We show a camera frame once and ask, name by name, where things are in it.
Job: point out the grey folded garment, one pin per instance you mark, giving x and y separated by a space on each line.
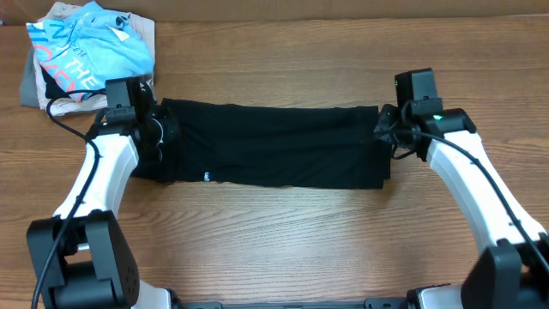
28 90

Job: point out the black polo shirt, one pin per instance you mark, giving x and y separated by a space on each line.
330 148

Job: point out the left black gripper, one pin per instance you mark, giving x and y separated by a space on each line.
154 148

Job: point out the black folded garment in pile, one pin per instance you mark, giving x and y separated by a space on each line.
64 86

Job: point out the light blue printed t-shirt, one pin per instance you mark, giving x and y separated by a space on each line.
92 51

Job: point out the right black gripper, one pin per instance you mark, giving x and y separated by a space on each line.
383 124

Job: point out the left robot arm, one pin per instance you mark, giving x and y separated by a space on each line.
80 256

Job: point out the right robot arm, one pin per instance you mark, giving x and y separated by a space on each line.
512 268

